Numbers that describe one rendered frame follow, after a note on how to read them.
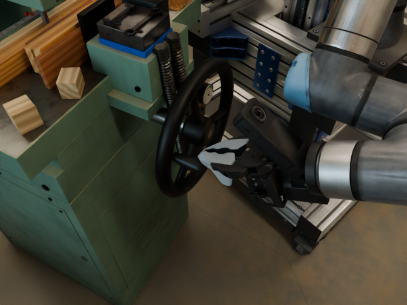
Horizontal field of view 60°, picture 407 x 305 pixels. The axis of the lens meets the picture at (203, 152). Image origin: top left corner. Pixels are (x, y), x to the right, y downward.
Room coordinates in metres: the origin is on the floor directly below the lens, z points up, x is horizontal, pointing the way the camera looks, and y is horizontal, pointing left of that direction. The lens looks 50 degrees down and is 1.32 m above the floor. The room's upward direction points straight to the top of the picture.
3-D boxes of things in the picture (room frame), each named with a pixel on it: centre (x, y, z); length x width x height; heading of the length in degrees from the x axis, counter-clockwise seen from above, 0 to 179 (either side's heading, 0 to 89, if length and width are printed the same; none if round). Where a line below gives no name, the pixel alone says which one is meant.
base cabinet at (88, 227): (0.71, 0.42, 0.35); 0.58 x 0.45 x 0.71; 62
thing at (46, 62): (0.61, 0.23, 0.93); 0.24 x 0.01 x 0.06; 152
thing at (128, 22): (0.60, 0.12, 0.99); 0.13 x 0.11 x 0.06; 152
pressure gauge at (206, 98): (0.78, 0.00, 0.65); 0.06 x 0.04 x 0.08; 152
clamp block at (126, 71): (0.60, 0.12, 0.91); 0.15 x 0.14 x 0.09; 152
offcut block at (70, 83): (0.50, 0.24, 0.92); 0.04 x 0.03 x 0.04; 2
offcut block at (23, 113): (0.42, 0.29, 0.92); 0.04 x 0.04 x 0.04; 41
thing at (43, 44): (0.61, 0.25, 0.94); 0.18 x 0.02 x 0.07; 152
